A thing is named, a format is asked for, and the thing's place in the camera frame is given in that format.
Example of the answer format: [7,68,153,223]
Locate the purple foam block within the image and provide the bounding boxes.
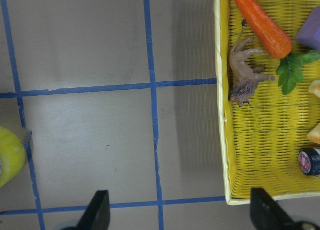
[295,5,320,53]

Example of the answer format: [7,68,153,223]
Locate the yellow tape roll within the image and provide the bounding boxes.
[0,127,26,188]

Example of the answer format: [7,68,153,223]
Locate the orange toy carrot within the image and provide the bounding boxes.
[234,0,293,59]

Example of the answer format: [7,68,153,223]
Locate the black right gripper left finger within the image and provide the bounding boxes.
[75,190,111,230]

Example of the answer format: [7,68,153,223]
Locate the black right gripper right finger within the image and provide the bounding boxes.
[250,187,320,230]

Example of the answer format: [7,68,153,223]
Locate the green plastic leaf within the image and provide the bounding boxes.
[276,50,320,96]

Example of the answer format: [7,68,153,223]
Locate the yellow plastic basket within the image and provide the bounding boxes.
[213,0,320,205]

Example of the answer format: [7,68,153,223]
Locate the small dark bottle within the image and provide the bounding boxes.
[297,148,320,176]

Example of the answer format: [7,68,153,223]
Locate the toy lion figure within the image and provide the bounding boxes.
[229,19,276,107]

